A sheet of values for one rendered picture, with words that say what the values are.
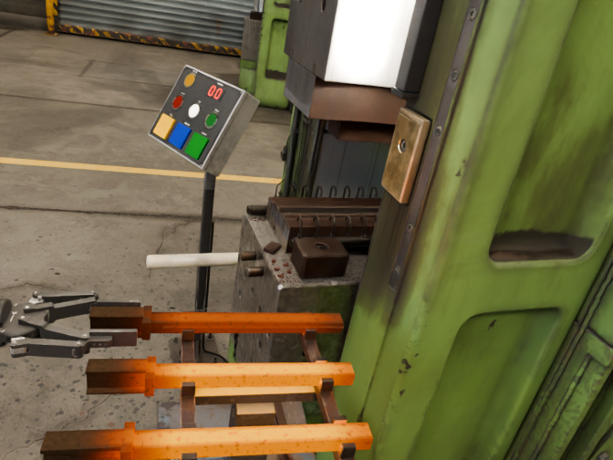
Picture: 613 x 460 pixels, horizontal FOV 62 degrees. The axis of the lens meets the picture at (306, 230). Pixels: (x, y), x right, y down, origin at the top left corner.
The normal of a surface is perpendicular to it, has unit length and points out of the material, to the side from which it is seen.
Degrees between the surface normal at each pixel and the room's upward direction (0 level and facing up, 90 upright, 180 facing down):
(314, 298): 90
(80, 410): 0
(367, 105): 90
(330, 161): 90
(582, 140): 89
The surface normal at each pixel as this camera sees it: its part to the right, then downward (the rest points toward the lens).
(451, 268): 0.33, 0.47
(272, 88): 0.08, 0.48
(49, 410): 0.16, -0.87
